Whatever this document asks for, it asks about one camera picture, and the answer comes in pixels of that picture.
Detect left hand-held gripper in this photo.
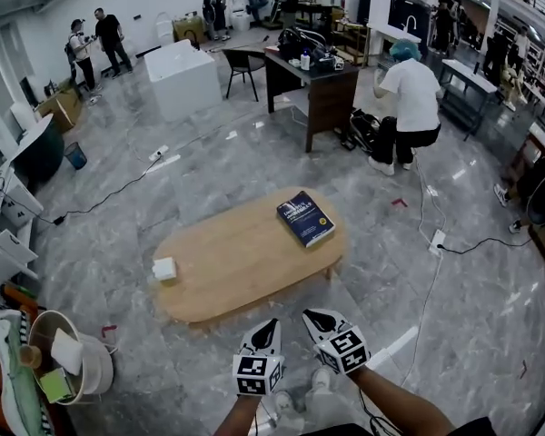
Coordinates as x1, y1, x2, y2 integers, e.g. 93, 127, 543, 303
232, 318, 285, 397

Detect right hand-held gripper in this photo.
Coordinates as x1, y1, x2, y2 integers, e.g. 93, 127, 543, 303
302, 308, 371, 376

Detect person's left forearm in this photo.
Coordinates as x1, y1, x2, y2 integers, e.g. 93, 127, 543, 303
212, 392, 263, 436

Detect person's right forearm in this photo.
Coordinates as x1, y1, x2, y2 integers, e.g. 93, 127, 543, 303
348, 364, 456, 436

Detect wooden oval coffee table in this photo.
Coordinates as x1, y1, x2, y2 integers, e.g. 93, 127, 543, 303
151, 187, 349, 327

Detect person's right white shoe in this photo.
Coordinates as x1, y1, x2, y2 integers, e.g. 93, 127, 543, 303
310, 367, 333, 392

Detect person's white shoe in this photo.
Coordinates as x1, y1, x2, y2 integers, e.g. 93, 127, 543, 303
273, 390, 294, 415
310, 367, 333, 392

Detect person's left white shoe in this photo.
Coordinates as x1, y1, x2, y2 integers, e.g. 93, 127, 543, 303
273, 390, 294, 415

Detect person's grey trousers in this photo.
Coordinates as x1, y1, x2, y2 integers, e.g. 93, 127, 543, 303
272, 387, 356, 436

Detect dark blue book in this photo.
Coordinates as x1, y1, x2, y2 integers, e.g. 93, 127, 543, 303
276, 190, 337, 249

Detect small white box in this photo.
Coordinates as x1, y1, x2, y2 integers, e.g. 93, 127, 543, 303
152, 256, 179, 282

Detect white round basket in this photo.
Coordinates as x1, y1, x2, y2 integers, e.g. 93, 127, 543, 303
26, 310, 115, 407

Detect white folded cloth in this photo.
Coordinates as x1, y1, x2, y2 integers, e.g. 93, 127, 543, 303
50, 327, 84, 377

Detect green small box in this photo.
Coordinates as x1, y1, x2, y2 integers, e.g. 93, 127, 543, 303
38, 366, 76, 404

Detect black bag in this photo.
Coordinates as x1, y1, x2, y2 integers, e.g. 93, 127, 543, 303
348, 106, 383, 154

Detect wooden cup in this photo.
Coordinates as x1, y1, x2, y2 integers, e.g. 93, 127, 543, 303
18, 343, 44, 370

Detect light green sneaker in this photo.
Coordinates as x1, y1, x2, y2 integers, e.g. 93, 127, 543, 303
0, 308, 52, 436

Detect dark wooden desk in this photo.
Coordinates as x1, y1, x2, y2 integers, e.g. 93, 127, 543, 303
263, 45, 361, 154

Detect blue waste bin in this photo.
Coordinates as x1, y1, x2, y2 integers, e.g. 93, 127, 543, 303
63, 141, 88, 171

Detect white shelf unit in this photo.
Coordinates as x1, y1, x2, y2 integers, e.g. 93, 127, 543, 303
0, 160, 45, 286

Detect grey metal table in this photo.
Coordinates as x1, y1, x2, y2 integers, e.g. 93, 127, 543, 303
437, 58, 500, 141

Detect white rectangular cabinet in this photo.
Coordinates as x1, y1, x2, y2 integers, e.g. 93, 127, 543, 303
144, 39, 223, 124

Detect black chair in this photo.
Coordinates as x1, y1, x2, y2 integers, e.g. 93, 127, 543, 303
221, 48, 267, 104

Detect round dark green table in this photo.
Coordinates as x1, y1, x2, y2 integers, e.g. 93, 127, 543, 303
10, 113, 66, 191

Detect cardboard box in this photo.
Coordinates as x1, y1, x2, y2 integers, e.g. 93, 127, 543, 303
35, 85, 84, 134

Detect white cable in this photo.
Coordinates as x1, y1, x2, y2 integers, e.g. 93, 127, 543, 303
399, 151, 448, 388

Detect black cable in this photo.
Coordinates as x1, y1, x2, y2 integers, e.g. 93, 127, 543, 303
439, 236, 533, 256
0, 155, 163, 227

